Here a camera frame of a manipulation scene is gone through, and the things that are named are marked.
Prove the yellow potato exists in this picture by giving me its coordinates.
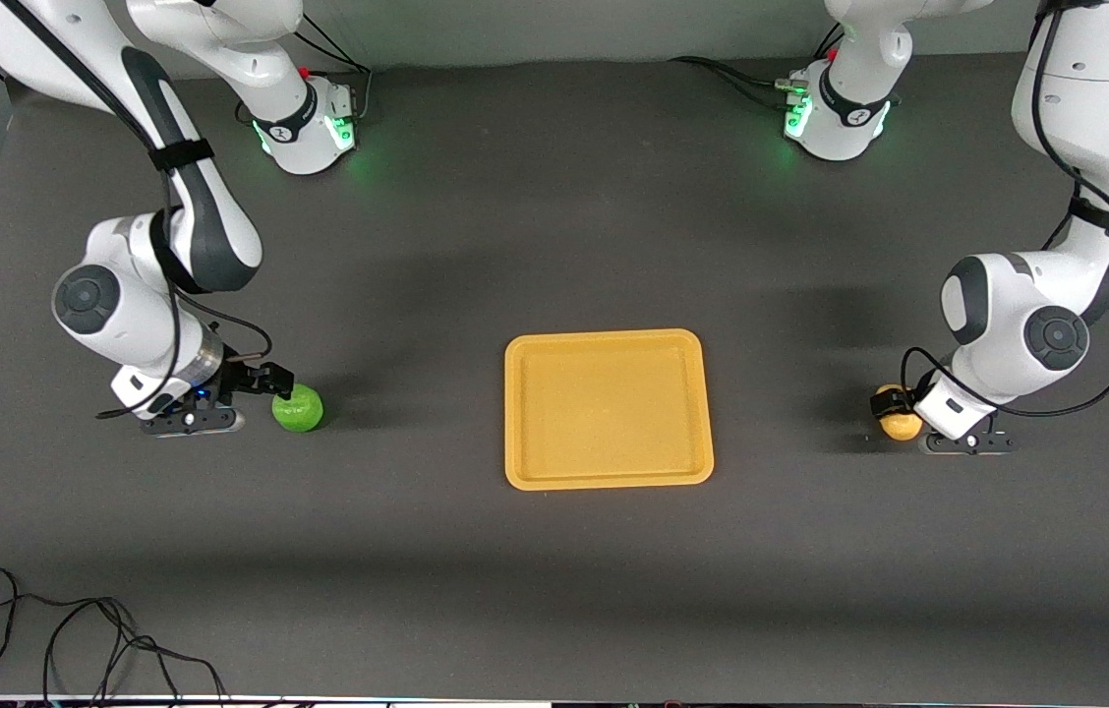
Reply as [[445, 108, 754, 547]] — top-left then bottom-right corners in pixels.
[[877, 383, 924, 442]]

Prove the black base cable bundle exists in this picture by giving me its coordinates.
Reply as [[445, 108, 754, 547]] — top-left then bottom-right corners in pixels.
[[279, 15, 374, 124], [670, 20, 846, 111]]

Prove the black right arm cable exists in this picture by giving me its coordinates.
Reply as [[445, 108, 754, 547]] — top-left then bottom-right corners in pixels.
[[0, 0, 275, 421]]

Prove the green apple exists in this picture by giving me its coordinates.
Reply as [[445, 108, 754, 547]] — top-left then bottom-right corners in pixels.
[[271, 384, 325, 434]]

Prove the yellow plastic tray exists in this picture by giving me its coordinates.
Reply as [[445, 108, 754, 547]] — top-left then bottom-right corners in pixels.
[[503, 328, 716, 492]]

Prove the black right arm strap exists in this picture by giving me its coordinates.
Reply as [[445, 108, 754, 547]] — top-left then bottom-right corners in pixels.
[[149, 140, 216, 173]]

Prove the loose thin black cable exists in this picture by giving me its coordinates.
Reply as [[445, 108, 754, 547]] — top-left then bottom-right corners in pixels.
[[0, 568, 226, 704]]

